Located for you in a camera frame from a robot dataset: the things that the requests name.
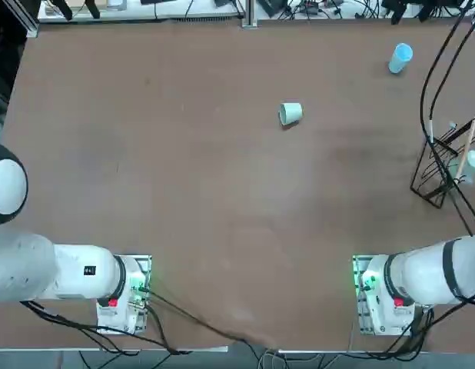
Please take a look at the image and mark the black wire cup rack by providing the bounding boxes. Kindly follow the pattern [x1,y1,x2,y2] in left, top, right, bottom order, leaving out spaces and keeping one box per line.
[409,116,475,209]

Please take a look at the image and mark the black cable across table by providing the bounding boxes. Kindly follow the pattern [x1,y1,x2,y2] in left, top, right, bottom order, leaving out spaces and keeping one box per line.
[144,288,281,353]

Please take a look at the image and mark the black right base cable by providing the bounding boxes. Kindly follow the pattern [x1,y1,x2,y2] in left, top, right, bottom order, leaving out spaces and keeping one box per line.
[375,299,475,362]

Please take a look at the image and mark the green plastic cup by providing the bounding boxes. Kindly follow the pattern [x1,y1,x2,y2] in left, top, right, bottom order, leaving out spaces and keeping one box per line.
[278,101,304,127]

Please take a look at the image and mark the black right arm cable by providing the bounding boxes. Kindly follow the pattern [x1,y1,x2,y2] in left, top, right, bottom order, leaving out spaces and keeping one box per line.
[419,0,475,236]

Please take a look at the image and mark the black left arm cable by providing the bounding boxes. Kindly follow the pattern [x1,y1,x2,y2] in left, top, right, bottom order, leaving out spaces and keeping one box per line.
[20,299,192,355]

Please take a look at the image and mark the upright post with bracket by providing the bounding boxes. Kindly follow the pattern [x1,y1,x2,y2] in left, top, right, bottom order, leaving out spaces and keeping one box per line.
[241,0,259,29]

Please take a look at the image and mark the aluminium corner profile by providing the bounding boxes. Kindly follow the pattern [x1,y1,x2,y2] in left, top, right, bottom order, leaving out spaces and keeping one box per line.
[0,0,40,38]

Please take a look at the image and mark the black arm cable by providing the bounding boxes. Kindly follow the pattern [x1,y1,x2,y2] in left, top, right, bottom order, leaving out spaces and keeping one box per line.
[419,0,475,236]
[20,299,192,355]

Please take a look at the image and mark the blue plastic cup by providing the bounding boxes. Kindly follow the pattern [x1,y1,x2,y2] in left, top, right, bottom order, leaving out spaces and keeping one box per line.
[388,42,414,75]

